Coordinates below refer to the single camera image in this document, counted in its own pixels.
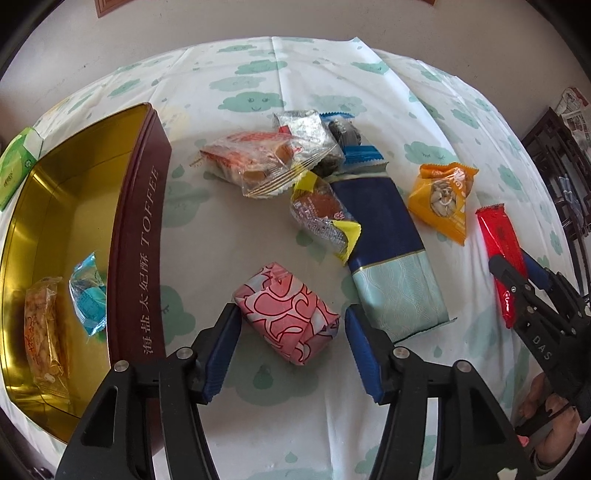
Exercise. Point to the white tablecloth with green clouds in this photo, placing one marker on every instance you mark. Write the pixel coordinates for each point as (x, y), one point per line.
(277, 83)

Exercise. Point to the pink patterned snack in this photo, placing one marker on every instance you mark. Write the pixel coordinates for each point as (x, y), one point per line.
(281, 304)

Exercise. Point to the silver foil snack packet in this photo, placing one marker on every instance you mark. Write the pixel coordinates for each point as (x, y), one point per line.
(302, 127)

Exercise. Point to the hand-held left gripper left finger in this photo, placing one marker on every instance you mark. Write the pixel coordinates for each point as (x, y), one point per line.
(224, 350)

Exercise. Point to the clear packet with yellow ends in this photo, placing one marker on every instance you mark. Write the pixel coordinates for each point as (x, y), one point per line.
(318, 207)

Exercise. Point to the person's right hand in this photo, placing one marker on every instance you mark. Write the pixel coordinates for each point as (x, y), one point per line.
(549, 434)

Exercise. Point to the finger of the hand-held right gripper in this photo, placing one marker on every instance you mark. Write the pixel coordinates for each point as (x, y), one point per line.
(538, 270)
(505, 277)

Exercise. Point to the green tissue box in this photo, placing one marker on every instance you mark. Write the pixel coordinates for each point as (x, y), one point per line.
(14, 166)

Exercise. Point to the newspaper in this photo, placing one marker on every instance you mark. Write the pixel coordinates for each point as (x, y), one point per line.
(575, 110)

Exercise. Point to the navy and mint long packet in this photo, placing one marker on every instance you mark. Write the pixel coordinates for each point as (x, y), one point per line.
(378, 217)

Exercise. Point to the maroon tin box gold inside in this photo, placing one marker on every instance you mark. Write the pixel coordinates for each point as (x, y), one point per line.
(138, 230)

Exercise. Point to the blue packet with dark ball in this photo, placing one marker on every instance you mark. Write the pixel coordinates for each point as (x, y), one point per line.
(346, 134)

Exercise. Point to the clear peanut brittle packet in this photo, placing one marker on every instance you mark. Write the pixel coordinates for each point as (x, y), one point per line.
(44, 332)

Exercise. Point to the red snack bar packet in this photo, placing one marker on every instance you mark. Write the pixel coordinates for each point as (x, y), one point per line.
(501, 235)

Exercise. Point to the orange nut packet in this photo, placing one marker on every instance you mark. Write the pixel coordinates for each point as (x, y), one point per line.
(443, 207)

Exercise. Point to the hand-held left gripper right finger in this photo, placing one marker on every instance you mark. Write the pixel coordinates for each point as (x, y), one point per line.
(364, 350)

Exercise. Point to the clear packet with orange cake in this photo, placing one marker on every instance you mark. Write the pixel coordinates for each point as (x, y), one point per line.
(249, 157)

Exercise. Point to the light blue snack packet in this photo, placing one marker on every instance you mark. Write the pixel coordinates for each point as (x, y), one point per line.
(90, 295)

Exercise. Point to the dark wooden chair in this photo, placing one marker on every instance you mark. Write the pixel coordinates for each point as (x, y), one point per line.
(554, 152)

